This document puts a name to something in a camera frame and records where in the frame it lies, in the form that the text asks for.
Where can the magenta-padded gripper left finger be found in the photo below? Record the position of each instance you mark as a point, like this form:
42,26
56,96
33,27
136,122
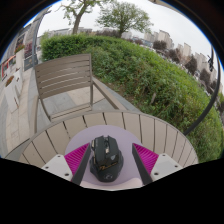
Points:
76,159

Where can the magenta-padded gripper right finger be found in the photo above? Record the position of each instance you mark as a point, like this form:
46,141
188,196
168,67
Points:
146,159

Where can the black computer mouse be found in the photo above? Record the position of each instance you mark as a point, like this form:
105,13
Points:
106,160

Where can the lavender mouse pad with wrist rest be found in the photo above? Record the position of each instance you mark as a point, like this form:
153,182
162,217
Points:
126,136

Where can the slatted wooden chair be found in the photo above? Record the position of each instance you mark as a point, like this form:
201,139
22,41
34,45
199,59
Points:
63,78

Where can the dark curved umbrella pole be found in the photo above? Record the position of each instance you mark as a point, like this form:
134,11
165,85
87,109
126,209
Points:
213,96

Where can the distant apartment buildings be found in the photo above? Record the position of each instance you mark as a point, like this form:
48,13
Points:
163,36

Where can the sparse tree with bare trunk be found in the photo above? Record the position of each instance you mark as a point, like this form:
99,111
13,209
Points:
78,20

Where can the round leafy tree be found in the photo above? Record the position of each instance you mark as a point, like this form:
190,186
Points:
123,16

